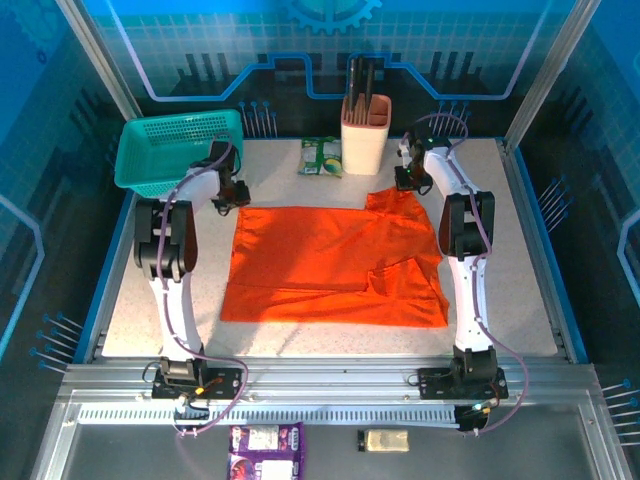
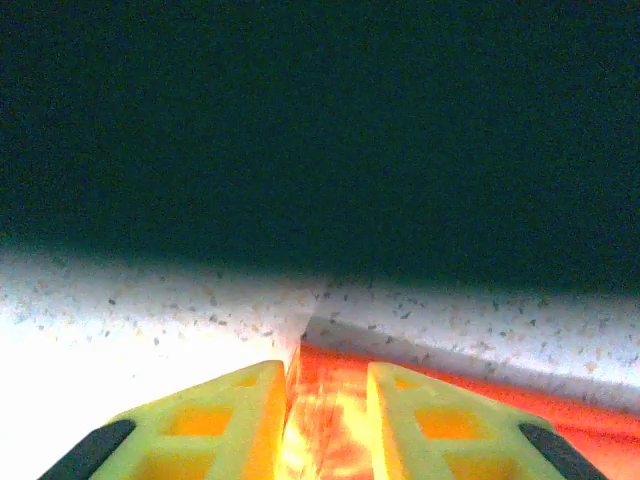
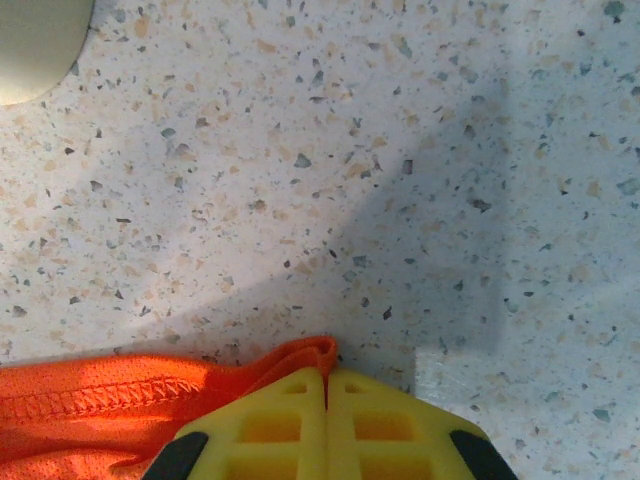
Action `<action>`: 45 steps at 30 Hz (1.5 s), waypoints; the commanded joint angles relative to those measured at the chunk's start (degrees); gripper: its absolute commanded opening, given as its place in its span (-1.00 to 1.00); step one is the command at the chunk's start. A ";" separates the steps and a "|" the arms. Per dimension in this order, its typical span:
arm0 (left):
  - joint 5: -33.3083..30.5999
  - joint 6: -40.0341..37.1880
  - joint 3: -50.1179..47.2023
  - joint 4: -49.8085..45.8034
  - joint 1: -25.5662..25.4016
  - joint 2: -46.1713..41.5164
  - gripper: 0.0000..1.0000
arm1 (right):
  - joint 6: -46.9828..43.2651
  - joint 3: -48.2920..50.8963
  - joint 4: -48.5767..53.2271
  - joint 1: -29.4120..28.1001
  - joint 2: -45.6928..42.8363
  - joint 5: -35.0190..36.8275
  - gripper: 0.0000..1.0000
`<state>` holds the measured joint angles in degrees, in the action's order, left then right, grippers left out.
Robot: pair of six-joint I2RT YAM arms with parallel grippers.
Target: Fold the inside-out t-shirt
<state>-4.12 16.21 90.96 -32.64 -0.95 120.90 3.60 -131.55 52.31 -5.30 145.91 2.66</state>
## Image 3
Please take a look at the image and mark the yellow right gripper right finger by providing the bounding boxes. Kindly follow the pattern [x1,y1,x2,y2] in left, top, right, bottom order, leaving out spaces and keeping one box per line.
[326,367,507,480]

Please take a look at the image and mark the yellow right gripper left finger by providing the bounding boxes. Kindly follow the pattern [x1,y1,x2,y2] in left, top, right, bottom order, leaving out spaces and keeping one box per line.
[147,367,329,480]

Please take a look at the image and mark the orange t-shirt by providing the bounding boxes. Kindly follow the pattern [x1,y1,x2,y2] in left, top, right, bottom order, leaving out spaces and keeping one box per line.
[0,335,341,480]

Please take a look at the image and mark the cream utensil holder pink rim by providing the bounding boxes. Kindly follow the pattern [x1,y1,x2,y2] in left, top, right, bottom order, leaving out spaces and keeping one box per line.
[0,0,97,107]

